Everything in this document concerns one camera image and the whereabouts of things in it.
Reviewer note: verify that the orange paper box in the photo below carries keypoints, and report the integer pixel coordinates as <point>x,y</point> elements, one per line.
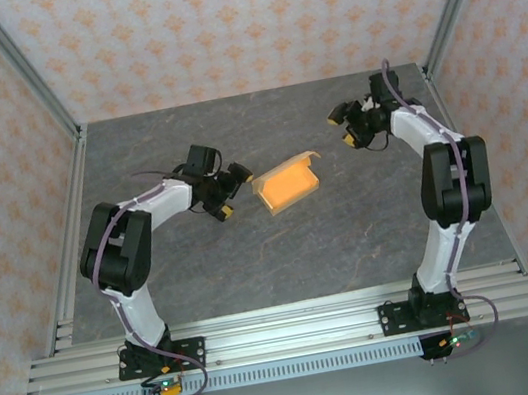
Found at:
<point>290,185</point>

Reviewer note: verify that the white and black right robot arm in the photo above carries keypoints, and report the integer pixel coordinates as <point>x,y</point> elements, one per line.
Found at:
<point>445,187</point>

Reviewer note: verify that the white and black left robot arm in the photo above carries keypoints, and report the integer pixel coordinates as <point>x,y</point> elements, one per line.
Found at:
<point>163,201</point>

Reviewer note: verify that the aluminium table side rail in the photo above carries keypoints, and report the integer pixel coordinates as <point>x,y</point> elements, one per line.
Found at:
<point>71,209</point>
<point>463,144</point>

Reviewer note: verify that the aluminium mounting rail beam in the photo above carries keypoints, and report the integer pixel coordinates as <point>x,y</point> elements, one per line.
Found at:
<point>291,330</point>

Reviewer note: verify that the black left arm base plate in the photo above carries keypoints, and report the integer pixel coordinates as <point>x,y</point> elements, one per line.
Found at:
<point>194,353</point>

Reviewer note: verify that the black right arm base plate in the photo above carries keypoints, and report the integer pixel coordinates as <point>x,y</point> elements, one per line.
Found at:
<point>393,320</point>

